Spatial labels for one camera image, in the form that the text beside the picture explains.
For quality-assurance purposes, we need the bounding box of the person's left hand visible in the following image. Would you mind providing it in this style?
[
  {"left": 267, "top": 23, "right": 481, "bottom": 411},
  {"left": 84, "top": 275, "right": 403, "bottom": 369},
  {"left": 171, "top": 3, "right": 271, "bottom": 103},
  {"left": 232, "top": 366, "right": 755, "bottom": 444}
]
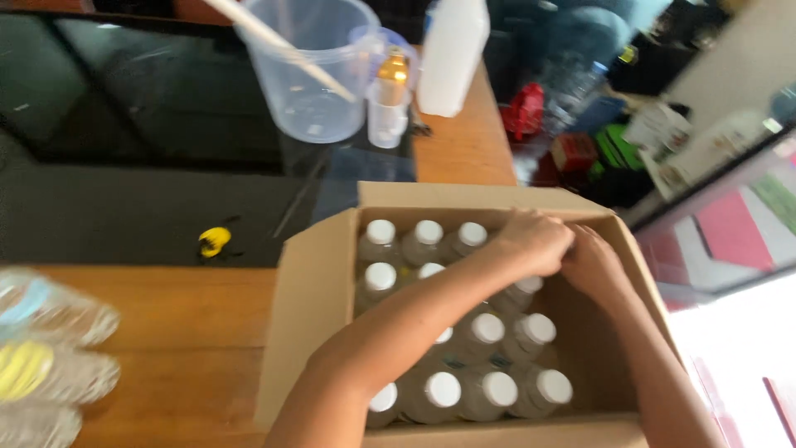
[{"left": 491, "top": 208, "right": 576, "bottom": 279}]

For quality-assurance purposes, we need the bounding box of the person's right hand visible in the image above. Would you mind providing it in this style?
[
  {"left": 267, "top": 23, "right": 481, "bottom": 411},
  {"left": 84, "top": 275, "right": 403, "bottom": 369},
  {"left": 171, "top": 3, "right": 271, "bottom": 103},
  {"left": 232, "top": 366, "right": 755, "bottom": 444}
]
[{"left": 560, "top": 224, "right": 630, "bottom": 301}]

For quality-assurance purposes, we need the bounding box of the red box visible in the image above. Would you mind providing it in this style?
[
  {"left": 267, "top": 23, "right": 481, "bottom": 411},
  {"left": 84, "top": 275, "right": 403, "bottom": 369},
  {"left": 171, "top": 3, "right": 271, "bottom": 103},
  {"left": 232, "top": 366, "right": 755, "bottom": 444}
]
[{"left": 551, "top": 132, "right": 599, "bottom": 173}]

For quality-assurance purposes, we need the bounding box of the green bag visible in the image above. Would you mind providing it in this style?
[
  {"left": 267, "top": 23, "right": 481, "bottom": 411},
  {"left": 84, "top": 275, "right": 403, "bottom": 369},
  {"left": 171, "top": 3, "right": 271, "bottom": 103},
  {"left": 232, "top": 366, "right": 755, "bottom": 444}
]
[{"left": 590, "top": 123, "right": 646, "bottom": 178}]

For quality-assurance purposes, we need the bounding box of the red bag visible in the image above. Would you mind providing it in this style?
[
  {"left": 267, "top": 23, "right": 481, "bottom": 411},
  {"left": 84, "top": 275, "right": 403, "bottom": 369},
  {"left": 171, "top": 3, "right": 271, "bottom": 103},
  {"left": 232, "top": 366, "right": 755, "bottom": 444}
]
[{"left": 499, "top": 81, "right": 546, "bottom": 143}]

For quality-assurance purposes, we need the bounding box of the group of white-capped clear bottles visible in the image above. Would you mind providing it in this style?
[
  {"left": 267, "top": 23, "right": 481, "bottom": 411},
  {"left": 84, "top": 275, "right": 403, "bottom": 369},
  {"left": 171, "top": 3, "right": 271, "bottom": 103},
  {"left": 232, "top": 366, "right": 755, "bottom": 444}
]
[{"left": 354, "top": 219, "right": 574, "bottom": 429}]

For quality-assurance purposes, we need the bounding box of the white paper carton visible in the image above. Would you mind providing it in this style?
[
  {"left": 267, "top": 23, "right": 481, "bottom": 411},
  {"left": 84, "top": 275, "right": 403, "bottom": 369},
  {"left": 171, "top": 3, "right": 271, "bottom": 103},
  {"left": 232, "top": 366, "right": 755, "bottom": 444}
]
[{"left": 624, "top": 101, "right": 693, "bottom": 164}]

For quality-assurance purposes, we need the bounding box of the clear water bottle blue cap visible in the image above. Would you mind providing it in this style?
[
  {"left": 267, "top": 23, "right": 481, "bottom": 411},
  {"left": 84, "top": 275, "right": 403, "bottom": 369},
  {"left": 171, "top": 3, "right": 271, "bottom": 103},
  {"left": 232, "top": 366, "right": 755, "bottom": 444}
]
[{"left": 542, "top": 60, "right": 610, "bottom": 134}]

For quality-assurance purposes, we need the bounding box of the glass display case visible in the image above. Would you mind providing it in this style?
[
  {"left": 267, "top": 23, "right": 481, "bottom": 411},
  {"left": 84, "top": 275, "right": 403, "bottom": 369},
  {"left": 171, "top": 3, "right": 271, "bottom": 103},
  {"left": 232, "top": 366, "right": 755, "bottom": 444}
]
[{"left": 629, "top": 124, "right": 796, "bottom": 312}]

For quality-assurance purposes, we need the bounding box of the small clear plastic cup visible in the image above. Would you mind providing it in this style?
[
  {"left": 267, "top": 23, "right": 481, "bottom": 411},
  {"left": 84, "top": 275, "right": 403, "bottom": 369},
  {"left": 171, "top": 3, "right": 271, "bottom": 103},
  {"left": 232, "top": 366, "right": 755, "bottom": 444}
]
[{"left": 366, "top": 84, "right": 413, "bottom": 149}]

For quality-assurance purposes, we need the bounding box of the white plastic jerrycan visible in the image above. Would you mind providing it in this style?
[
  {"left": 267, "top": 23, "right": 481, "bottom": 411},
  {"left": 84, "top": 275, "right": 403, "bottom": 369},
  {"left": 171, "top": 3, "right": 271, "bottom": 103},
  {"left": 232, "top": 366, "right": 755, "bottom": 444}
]
[{"left": 415, "top": 0, "right": 491, "bottom": 119}]

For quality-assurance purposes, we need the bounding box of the gold-capped bottle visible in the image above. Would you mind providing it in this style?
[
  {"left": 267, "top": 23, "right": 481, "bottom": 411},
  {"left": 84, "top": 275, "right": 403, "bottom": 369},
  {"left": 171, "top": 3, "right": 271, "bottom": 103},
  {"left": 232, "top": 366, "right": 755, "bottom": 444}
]
[{"left": 376, "top": 49, "right": 411, "bottom": 108}]

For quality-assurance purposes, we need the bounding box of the small clear measuring cup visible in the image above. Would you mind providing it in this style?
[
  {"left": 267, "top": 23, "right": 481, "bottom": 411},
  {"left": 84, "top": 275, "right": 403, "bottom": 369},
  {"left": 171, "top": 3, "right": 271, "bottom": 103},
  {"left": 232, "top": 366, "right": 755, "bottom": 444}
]
[{"left": 349, "top": 26, "right": 424, "bottom": 91}]

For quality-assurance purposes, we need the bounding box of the brown cardboard box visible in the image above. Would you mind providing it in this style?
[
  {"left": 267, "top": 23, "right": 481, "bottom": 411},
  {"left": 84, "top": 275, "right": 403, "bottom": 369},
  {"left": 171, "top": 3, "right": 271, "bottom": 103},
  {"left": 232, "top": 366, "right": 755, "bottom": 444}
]
[{"left": 254, "top": 180, "right": 685, "bottom": 448}]

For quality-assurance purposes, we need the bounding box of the large clear measuring jug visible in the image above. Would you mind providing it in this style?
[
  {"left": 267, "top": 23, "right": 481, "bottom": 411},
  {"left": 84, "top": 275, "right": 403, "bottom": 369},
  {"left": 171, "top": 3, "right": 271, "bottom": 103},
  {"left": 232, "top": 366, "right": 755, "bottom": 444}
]
[{"left": 233, "top": 0, "right": 383, "bottom": 144}]

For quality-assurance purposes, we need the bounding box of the yellow and black small object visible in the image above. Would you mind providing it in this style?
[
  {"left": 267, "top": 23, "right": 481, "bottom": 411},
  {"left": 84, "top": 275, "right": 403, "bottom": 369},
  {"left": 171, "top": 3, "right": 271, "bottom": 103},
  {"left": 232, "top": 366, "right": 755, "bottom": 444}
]
[{"left": 197, "top": 216, "right": 245, "bottom": 261}]

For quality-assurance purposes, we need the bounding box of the white stirring stick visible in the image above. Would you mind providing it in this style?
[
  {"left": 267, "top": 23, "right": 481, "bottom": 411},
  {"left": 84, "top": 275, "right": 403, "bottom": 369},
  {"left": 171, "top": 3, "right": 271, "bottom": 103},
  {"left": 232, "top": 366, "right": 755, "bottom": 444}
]
[{"left": 202, "top": 0, "right": 358, "bottom": 104}]

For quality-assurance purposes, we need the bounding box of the black mat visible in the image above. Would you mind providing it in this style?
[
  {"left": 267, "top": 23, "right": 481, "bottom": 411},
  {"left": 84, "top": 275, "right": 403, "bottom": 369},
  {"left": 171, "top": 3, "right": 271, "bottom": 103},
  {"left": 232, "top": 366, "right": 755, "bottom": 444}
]
[{"left": 0, "top": 163, "right": 325, "bottom": 269}]

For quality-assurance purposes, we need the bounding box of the clear bottle with blue label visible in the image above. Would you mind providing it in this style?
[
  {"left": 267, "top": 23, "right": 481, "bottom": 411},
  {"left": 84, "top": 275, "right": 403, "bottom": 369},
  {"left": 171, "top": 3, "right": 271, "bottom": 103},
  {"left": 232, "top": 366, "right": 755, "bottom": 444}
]
[{"left": 0, "top": 266, "right": 121, "bottom": 348}]

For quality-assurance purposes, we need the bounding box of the clear bottle with yellow label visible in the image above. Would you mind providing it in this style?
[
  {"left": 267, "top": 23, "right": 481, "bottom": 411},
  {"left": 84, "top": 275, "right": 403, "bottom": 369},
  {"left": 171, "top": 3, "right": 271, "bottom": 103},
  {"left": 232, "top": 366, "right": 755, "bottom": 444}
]
[{"left": 0, "top": 339, "right": 123, "bottom": 407}]

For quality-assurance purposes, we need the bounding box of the clear plastic bottle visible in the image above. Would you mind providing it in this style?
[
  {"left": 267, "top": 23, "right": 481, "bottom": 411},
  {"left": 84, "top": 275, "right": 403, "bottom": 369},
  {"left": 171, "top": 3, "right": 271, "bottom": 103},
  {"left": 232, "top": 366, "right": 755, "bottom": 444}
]
[{"left": 0, "top": 400, "right": 83, "bottom": 448}]

